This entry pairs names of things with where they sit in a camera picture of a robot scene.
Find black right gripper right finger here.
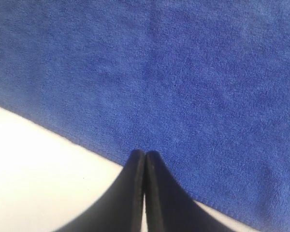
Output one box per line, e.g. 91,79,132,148
145,151,232,232

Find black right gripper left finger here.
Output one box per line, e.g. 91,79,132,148
57,149,145,232

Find blue microfiber towel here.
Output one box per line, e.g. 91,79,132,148
0,0,290,232

